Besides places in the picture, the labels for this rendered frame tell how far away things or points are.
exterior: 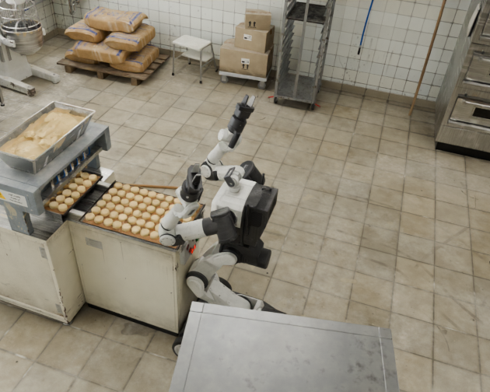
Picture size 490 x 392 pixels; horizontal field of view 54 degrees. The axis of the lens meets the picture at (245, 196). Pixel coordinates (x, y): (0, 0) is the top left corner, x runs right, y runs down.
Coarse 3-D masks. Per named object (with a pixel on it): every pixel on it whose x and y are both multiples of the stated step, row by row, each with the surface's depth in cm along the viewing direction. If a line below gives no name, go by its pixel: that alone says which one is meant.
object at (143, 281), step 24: (96, 192) 298; (72, 240) 288; (96, 240) 280; (120, 240) 273; (96, 264) 294; (120, 264) 286; (144, 264) 279; (168, 264) 271; (96, 288) 310; (120, 288) 301; (144, 288) 293; (168, 288) 284; (120, 312) 318; (144, 312) 308; (168, 312) 299
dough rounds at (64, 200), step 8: (80, 176) 300; (88, 176) 298; (96, 176) 298; (72, 184) 290; (80, 184) 293; (88, 184) 291; (64, 192) 284; (72, 192) 284; (80, 192) 287; (56, 200) 279; (64, 200) 280; (72, 200) 279; (48, 208) 275; (56, 208) 275; (64, 208) 273
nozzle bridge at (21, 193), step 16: (96, 128) 292; (80, 144) 278; (96, 144) 301; (64, 160) 265; (96, 160) 313; (0, 176) 251; (16, 176) 252; (32, 176) 252; (48, 176) 253; (0, 192) 251; (16, 192) 246; (32, 192) 242; (48, 192) 263; (16, 208) 254; (32, 208) 250; (16, 224) 263
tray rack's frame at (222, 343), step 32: (192, 320) 112; (224, 320) 113; (256, 320) 113; (288, 320) 114; (320, 320) 114; (192, 352) 106; (224, 352) 106; (256, 352) 107; (288, 352) 107; (320, 352) 108; (352, 352) 108; (384, 352) 109; (192, 384) 100; (224, 384) 100; (256, 384) 101; (288, 384) 101; (320, 384) 102; (352, 384) 102; (384, 384) 103
